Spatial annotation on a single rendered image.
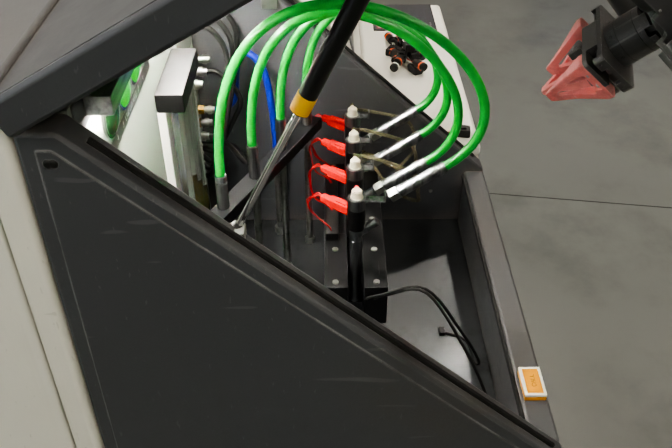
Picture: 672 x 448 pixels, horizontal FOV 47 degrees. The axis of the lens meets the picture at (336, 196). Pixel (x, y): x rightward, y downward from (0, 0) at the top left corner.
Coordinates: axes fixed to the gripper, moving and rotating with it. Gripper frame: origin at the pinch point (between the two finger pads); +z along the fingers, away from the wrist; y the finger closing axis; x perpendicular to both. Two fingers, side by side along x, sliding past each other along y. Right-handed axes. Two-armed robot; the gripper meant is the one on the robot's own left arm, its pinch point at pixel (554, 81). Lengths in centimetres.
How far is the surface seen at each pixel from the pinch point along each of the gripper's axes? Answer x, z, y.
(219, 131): -26.7, 35.9, 7.8
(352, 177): -3.7, 35.4, 0.4
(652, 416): 136, 69, -25
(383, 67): 13, 58, -57
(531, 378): 23.4, 21.2, 26.1
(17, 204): -47, 25, 40
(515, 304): 25.4, 26.3, 11.2
